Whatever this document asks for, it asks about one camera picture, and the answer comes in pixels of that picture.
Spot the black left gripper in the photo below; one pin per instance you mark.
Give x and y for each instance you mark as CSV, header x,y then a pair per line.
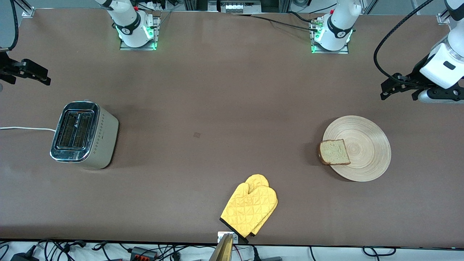
x,y
413,78

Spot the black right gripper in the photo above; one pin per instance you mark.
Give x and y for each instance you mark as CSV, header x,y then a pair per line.
x,y
8,67

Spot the round wooden plate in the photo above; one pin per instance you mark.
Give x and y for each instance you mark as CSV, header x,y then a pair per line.
x,y
366,145

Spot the slice of brown bread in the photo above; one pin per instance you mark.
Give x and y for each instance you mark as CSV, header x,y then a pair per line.
x,y
334,152

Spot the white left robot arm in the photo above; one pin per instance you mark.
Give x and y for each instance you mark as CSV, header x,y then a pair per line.
x,y
339,32

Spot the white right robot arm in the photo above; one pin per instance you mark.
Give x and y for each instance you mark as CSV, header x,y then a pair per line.
x,y
128,25

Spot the chrome and beige toaster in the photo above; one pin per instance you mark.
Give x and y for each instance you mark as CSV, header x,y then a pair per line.
x,y
105,141

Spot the yellow quilted oven mitt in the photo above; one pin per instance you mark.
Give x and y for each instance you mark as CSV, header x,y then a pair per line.
x,y
258,179
250,210

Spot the grey power strip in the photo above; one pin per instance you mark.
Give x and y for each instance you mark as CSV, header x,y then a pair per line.
x,y
235,7

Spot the black power adapter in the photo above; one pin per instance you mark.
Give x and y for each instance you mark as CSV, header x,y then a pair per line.
x,y
25,257

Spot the red and black connector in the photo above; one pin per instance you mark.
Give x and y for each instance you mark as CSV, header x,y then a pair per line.
x,y
143,253

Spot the black plug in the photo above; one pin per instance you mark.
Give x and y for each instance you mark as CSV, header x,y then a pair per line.
x,y
270,259

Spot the aluminium frame corner bracket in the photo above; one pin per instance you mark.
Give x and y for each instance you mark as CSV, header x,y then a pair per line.
x,y
28,12
443,19

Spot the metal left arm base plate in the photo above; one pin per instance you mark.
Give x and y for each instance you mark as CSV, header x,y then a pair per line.
x,y
314,49

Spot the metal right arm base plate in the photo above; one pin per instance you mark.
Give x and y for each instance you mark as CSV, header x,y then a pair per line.
x,y
154,36

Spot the small white mounting bracket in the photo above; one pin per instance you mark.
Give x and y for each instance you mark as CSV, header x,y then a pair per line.
x,y
220,237

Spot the golden camera pole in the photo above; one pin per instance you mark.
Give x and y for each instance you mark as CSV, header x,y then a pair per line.
x,y
223,252

